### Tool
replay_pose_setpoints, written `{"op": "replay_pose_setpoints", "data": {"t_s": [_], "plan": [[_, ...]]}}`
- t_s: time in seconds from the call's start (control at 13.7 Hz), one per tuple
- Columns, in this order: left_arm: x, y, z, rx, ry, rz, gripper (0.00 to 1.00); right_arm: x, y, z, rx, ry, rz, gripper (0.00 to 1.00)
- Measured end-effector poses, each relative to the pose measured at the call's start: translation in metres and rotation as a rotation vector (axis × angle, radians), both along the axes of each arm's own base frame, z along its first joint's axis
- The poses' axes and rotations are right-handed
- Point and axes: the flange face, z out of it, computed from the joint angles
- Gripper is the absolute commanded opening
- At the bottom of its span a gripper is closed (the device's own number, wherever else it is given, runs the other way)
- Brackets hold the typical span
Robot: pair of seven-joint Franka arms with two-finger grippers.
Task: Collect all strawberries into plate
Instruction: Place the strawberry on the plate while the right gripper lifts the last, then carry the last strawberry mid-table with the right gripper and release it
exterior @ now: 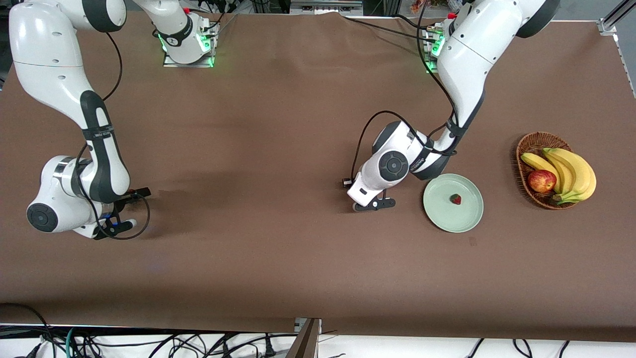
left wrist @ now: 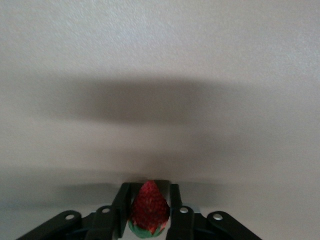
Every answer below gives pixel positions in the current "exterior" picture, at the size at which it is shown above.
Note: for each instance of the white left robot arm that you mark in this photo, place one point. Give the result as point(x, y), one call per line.
point(472, 49)

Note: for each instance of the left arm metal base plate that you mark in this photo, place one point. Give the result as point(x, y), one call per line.
point(431, 70)

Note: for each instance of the brown table cover sheet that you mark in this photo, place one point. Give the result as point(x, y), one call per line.
point(298, 248)

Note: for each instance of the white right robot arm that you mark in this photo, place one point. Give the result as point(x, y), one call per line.
point(49, 49)

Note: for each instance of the grey background device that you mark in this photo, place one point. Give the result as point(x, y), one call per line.
point(325, 6)

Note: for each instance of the pale green plate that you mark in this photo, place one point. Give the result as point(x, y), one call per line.
point(467, 216)

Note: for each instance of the yellow banana bunch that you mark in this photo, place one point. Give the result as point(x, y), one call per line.
point(579, 174)

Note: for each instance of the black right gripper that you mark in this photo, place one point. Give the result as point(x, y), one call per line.
point(130, 194)

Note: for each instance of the red apple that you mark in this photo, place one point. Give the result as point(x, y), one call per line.
point(541, 181)

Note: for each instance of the brown wicker basket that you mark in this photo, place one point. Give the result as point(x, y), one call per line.
point(531, 141)

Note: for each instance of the aluminium frame profile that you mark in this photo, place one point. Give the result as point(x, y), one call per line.
point(611, 22)

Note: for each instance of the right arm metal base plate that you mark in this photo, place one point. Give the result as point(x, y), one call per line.
point(169, 63)

